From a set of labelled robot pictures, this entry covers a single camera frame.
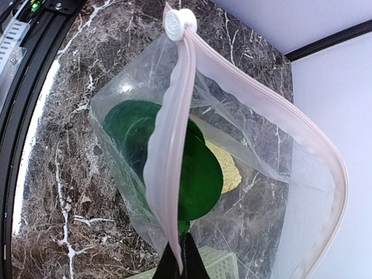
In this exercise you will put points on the white slotted cable duct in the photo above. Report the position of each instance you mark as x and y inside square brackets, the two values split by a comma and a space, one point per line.
[9, 39]

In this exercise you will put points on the green perforated plastic basket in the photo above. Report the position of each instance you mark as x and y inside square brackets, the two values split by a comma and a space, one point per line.
[219, 264]

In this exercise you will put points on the clear zip top bag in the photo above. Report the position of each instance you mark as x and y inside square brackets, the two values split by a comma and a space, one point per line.
[221, 175]

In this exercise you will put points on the black frame post left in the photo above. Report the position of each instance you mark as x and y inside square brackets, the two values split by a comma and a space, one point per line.
[330, 41]

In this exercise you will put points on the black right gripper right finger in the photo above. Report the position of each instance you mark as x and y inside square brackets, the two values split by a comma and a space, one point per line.
[193, 267]

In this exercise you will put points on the black front rail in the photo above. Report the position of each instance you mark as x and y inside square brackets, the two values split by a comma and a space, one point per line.
[48, 28]

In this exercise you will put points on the beige walnut-like food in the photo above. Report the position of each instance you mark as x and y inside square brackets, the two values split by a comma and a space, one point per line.
[231, 175]

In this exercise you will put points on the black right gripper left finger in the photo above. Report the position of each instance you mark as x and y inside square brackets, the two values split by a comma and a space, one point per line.
[168, 266]

